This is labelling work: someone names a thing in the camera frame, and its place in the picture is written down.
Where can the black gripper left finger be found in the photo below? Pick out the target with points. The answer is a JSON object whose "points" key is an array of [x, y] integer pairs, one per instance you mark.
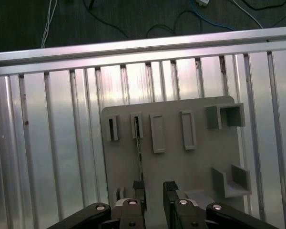
{"points": [[133, 214]]}

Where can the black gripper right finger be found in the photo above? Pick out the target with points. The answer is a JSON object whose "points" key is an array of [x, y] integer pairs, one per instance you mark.
{"points": [[178, 214]]}

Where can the green RAM stick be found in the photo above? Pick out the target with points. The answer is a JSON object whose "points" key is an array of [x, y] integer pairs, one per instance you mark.
{"points": [[140, 157]]}

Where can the grey parts rack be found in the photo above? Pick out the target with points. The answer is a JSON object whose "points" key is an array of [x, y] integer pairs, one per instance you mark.
{"points": [[193, 167]]}

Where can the white power adapter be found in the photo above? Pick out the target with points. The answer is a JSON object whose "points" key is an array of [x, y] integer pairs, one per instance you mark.
{"points": [[202, 2]]}

